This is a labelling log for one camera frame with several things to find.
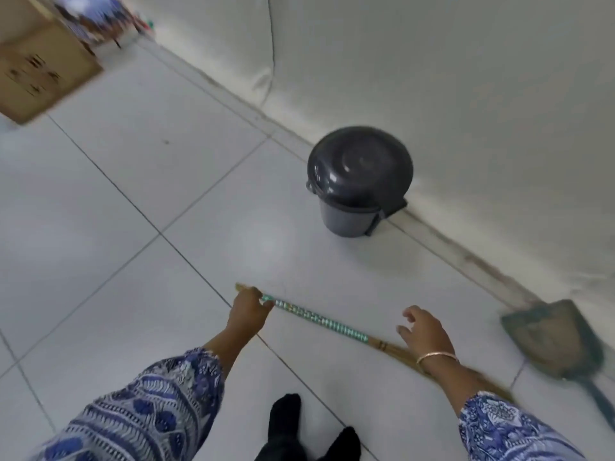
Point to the person's right hand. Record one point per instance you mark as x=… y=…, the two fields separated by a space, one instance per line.
x=427 y=331

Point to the person's left hand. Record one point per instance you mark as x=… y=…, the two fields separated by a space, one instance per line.
x=246 y=312

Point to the person's right thumb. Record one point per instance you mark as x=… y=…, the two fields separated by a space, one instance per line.
x=402 y=335

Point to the person's left fingers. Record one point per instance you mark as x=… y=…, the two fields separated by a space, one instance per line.
x=262 y=301

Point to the person's right forearm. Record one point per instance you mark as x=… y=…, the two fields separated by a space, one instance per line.
x=499 y=417

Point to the person's left forearm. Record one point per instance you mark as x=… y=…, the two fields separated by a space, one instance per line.
x=158 y=403

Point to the gold bangle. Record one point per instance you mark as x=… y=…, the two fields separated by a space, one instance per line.
x=435 y=356

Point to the dark grey lidded trash bin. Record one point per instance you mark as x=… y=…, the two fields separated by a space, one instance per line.
x=358 y=180

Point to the green dustpan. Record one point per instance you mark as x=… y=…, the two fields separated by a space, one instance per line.
x=560 y=345

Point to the blurred pile of colourful items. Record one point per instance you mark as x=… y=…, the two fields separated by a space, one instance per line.
x=103 y=16

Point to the brown cardboard box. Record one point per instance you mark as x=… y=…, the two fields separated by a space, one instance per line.
x=36 y=57

